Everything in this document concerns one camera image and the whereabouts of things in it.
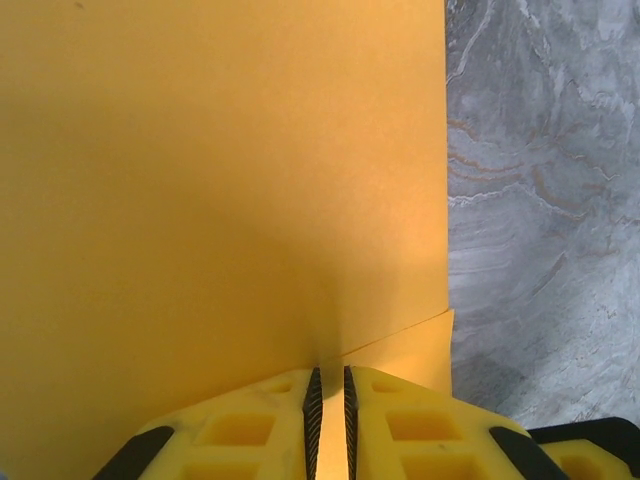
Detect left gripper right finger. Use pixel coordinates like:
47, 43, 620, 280
341, 365, 567, 480

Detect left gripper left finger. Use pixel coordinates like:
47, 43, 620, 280
91, 366, 326, 480

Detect orange paper sheet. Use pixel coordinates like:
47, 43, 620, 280
0, 0, 457, 480

